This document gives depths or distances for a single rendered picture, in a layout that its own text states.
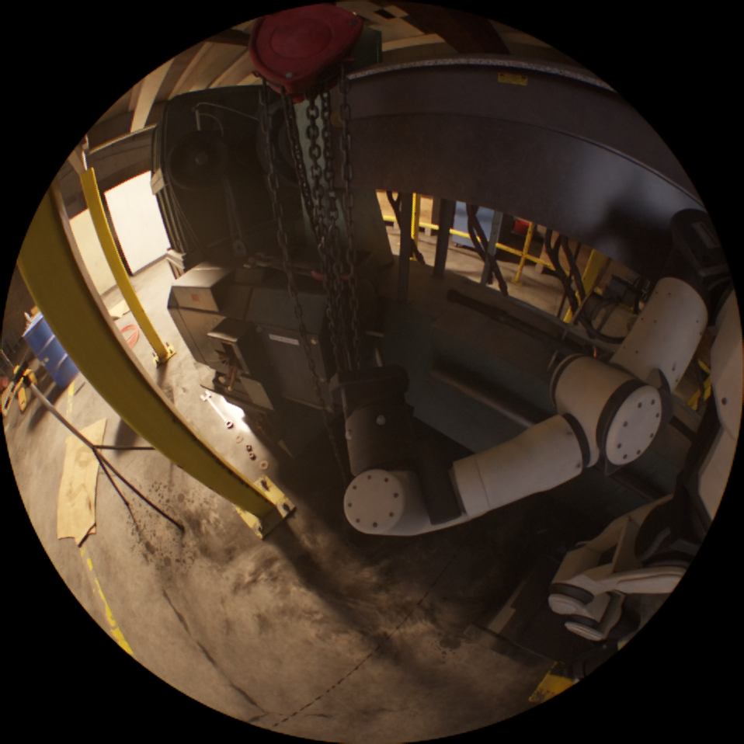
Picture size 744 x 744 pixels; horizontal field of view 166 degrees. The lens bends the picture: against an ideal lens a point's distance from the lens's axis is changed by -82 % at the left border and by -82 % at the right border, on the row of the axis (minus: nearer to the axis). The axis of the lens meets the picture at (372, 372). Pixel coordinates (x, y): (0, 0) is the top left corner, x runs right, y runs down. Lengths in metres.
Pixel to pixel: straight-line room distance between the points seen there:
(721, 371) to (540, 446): 0.24
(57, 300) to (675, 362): 0.80
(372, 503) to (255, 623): 1.10
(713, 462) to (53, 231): 0.88
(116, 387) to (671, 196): 1.25
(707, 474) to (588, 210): 0.61
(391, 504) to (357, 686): 1.11
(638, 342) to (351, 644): 1.22
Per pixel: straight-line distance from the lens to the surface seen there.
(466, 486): 0.26
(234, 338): 0.71
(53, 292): 0.52
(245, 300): 0.77
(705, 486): 0.41
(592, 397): 0.27
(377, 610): 1.16
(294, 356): 0.71
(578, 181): 0.76
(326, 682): 1.30
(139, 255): 6.46
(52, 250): 0.51
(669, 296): 0.36
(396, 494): 0.24
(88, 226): 6.56
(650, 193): 0.79
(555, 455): 0.27
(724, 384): 0.35
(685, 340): 0.35
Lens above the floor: 1.14
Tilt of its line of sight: 47 degrees down
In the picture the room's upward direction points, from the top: 1 degrees counter-clockwise
